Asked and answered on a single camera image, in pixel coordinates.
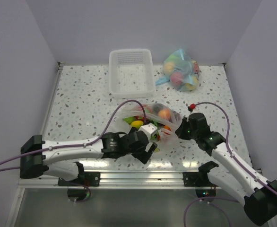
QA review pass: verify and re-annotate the yellow green mango toy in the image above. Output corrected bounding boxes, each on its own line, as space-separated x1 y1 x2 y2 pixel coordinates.
130 120 144 129

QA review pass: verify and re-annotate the orange peach toy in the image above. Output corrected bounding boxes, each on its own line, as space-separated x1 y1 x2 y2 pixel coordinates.
157 109 171 121

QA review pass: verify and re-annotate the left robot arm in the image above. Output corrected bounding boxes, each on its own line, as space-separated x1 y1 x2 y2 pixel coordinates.
19 123 157 186

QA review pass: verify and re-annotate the white plastic basket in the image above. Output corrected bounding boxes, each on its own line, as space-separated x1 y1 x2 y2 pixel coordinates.
108 49 156 99

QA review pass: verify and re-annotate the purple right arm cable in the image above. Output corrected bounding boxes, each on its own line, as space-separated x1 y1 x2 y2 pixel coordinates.
183 101 277 227

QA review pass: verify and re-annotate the clear plastic fruit bag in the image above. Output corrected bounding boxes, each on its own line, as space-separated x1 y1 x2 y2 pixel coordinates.
118 103 182 150

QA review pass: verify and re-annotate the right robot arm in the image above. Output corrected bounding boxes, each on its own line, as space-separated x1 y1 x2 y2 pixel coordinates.
175 113 277 226

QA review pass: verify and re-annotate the blue plastic fruit bag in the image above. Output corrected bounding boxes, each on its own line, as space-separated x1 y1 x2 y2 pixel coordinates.
156 49 200 92

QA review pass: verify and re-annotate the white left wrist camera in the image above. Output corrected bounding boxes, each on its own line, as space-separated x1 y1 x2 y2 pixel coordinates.
139 123 157 140

